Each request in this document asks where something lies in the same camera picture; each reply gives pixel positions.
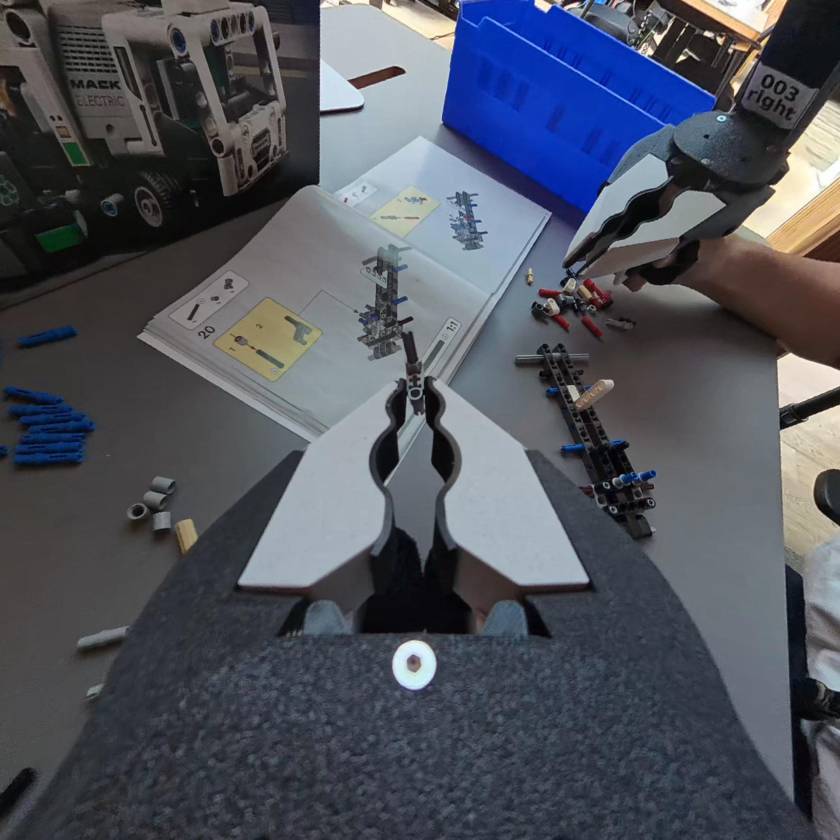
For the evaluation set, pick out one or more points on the grey lego sleeve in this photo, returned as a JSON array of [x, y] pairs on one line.
[[156, 501], [136, 512], [162, 485], [162, 522]]

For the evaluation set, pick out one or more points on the person's right hand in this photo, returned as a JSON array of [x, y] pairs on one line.
[[725, 269]]

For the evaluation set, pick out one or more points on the white stand with flat base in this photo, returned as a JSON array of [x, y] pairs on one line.
[[338, 92]]

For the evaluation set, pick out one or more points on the black chair leg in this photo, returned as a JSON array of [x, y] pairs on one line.
[[810, 407]]

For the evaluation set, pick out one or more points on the person's white shirt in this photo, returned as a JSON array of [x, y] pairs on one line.
[[827, 623]]

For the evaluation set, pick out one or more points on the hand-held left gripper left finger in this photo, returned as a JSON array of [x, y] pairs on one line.
[[315, 518]]

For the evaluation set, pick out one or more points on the wooden cabinet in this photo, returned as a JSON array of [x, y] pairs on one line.
[[814, 229]]

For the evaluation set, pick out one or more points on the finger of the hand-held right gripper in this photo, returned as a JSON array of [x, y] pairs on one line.
[[656, 246], [623, 197]]

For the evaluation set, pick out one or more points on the tan lego tube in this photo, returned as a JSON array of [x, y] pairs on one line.
[[186, 535]]

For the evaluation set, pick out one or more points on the person's dark jeans leg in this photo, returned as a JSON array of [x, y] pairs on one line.
[[797, 656]]

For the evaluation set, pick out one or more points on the blue lego connector peg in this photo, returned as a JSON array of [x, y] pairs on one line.
[[47, 336]]

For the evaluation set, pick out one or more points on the blue plastic bin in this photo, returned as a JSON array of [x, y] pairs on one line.
[[525, 118]]

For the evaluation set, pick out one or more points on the pile of blue lego pins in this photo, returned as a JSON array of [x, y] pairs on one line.
[[49, 426]]

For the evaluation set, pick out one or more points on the person's right forearm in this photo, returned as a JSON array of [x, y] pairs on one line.
[[800, 302]]

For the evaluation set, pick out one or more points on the lego chassis assembly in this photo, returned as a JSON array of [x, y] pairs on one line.
[[594, 446]]

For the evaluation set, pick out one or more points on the black lego set box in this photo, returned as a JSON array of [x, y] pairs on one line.
[[164, 98]]

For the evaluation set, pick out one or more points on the light grey lego axle pin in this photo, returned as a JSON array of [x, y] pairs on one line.
[[102, 638]]

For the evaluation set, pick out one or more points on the black chair caster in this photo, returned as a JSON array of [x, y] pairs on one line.
[[830, 499]]

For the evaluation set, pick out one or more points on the pile of small lego pins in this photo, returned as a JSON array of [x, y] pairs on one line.
[[577, 302]]

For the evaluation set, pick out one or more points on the open instruction booklet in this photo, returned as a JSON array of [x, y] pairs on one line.
[[315, 262]]

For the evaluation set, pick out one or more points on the wooden table with dark legs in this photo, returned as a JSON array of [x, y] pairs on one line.
[[722, 16]]

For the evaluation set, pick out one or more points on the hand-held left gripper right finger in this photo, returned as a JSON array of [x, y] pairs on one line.
[[512, 518]]

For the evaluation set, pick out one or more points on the grey connector with brown axle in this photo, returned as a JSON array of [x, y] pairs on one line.
[[415, 394]]

